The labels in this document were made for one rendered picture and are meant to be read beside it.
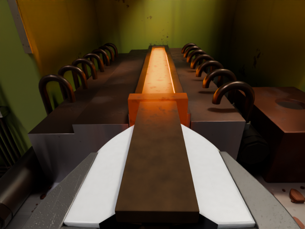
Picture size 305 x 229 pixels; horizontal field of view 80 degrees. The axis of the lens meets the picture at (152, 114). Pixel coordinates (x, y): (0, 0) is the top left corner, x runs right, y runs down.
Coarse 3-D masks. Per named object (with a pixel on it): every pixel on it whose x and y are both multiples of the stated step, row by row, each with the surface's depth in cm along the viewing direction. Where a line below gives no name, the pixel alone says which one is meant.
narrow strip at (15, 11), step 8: (8, 0) 24; (16, 0) 24; (16, 8) 24; (16, 16) 25; (16, 24) 25; (24, 24) 25; (24, 32) 26; (24, 40) 26; (24, 48) 27; (32, 48) 27
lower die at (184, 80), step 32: (128, 64) 37; (96, 96) 22; (128, 96) 22; (192, 96) 21; (224, 96) 21; (64, 128) 18; (96, 128) 17; (192, 128) 16; (224, 128) 16; (64, 160) 19
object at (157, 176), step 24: (168, 72) 23; (144, 96) 14; (168, 96) 14; (144, 120) 11; (168, 120) 11; (144, 144) 9; (168, 144) 9; (144, 168) 8; (168, 168) 8; (120, 192) 7; (144, 192) 7; (168, 192) 7; (192, 192) 7; (120, 216) 6; (144, 216) 6; (168, 216) 6; (192, 216) 6
